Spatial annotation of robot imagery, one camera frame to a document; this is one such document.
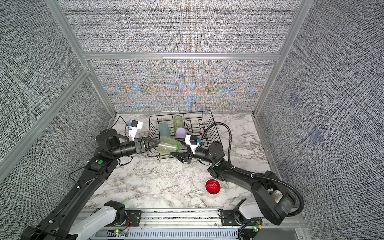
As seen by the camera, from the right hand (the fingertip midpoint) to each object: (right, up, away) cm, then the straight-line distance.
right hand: (174, 145), depth 68 cm
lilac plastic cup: (+1, +5, +21) cm, 22 cm away
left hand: (-6, +1, -4) cm, 7 cm away
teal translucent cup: (-10, +6, +32) cm, 34 cm away
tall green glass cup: (-1, +11, +28) cm, 30 cm away
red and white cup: (+20, -24, +14) cm, 34 cm away
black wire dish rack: (+11, +11, +45) cm, 48 cm away
